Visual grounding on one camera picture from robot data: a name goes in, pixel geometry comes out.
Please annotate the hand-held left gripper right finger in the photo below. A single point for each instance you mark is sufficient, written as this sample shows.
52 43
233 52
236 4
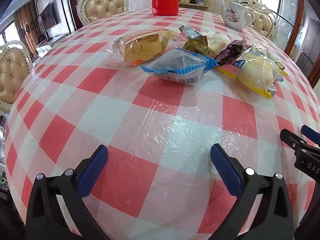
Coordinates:
226 170

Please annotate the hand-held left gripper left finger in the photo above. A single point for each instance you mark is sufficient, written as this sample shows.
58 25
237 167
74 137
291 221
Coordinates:
93 170

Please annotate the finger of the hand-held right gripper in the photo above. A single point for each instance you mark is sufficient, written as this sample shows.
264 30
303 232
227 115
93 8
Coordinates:
290 138
308 132

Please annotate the yellow-edged bun packet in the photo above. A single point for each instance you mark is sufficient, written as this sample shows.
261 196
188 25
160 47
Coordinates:
255 72

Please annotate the green white snack packet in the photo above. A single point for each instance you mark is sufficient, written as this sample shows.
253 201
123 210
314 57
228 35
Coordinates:
271 56

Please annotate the blue white snack packet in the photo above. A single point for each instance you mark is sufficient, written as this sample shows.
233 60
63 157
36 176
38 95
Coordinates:
175 65

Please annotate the clear cream pastry packet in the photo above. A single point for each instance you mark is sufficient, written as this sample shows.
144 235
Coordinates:
218 43

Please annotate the silver green snack packet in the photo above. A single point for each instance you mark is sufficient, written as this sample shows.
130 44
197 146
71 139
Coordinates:
195 45

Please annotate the clear orange-striped cake packet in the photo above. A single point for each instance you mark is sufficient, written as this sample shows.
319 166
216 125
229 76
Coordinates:
140 47

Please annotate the red white checked tablecloth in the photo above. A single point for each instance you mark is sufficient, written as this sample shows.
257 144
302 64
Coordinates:
160 130

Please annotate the grey refrigerator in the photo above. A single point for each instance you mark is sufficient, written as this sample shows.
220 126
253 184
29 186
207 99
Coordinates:
310 42

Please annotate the white carved furniture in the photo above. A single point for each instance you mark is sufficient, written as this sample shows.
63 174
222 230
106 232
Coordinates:
3 155

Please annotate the purple snack packet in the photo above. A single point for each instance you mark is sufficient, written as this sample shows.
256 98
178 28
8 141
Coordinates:
230 53

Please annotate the cream tufted dining chair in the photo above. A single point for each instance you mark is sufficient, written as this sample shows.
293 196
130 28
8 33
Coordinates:
265 22
12 75
105 7

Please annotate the wood framed glass door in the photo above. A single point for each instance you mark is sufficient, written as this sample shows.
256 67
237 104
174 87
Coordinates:
287 10

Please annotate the white television cabinet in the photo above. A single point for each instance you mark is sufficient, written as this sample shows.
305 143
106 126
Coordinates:
46 47

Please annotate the white floral teapot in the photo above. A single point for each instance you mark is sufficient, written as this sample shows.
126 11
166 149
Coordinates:
235 17

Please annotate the brown curtain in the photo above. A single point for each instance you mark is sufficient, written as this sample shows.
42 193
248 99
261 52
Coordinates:
23 30

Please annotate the wall television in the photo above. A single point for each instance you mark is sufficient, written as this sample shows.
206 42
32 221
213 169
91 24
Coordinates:
47 17

